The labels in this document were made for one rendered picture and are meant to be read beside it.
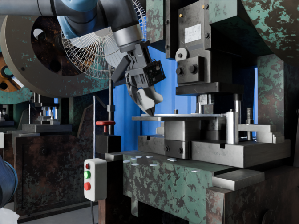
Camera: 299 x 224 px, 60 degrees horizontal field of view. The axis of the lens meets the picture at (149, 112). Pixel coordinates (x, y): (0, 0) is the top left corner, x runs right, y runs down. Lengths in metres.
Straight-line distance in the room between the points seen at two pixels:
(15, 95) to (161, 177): 3.11
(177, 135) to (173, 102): 1.82
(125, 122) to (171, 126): 2.45
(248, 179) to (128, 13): 0.49
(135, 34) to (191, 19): 0.32
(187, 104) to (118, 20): 1.86
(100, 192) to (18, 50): 1.32
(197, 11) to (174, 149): 0.47
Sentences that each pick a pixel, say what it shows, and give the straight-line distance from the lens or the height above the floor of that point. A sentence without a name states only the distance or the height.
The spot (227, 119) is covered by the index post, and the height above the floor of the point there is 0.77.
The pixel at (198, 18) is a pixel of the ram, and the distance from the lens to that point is 0.94.
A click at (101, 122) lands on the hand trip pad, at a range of 1.02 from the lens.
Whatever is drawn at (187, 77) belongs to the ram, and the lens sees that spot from 0.88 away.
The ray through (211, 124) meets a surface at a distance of 0.90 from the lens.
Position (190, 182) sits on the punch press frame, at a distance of 0.73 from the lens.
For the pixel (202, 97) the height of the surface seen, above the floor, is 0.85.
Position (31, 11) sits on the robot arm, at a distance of 0.58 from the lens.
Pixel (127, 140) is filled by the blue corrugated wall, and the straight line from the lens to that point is 3.27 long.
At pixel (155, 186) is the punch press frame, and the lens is 0.83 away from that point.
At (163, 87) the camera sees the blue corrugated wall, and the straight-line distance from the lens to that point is 2.75.
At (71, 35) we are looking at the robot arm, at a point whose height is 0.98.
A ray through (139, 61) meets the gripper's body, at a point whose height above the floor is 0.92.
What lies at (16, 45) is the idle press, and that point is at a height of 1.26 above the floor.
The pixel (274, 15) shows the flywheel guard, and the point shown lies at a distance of 0.63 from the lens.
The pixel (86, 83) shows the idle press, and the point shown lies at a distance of 2.13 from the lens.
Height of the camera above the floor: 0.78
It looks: 1 degrees up
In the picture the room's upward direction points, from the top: straight up
